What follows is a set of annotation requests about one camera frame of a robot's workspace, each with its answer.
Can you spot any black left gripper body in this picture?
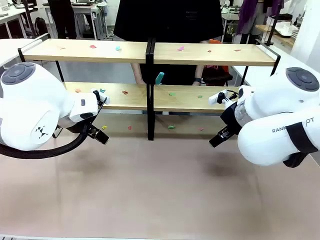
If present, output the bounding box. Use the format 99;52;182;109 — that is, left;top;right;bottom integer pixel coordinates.
57;119;89;135

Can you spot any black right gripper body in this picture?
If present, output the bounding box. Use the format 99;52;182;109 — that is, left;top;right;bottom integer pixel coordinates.
220;101;242;137

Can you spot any teal microfibre duster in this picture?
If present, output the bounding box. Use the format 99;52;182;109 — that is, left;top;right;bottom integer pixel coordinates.
154;71;166;86

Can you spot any person's right forearm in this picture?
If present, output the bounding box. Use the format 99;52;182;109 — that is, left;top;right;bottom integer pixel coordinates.
131;62;147;85

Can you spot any person's left forearm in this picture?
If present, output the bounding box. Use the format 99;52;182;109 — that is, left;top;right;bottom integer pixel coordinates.
192;65;205;86

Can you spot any orange chair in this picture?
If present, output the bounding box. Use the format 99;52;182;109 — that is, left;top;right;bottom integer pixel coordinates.
201;38;234;87

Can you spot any white side table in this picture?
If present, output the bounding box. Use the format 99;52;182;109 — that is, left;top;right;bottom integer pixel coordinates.
231;51;320;87
0;38;41;67

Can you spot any wooden desk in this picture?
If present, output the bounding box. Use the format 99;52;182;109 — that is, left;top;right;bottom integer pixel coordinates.
255;24;296;49

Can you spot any purple garment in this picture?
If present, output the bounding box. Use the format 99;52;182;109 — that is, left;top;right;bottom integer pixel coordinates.
236;0;285;35

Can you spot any black backpack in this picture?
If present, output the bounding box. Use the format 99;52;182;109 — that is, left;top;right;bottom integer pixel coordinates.
34;16;49;38

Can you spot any person in dark clothes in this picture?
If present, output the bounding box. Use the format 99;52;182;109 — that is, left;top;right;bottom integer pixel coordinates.
47;0;77;40

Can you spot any person in black shirt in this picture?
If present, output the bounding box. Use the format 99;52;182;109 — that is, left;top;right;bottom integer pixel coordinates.
113;0;225;87

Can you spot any white office desk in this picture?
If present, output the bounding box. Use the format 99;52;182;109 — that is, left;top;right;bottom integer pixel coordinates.
37;2;109;40

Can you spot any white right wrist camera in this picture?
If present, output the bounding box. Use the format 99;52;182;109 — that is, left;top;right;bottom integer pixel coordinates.
208;89;238;106

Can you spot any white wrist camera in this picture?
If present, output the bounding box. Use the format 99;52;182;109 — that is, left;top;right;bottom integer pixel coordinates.
208;89;238;106
90;88;111;107

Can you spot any black left arm cable sleeve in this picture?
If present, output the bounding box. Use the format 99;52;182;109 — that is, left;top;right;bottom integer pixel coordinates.
0;96;111;160

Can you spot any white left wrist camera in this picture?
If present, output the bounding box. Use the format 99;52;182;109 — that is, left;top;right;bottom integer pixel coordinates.
90;88;111;107

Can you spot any black velcro strap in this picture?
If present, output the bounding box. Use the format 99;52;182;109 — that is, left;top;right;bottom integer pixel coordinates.
282;122;320;169

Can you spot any black clamp post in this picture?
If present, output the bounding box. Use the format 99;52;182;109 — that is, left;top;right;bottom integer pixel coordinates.
264;0;286;47

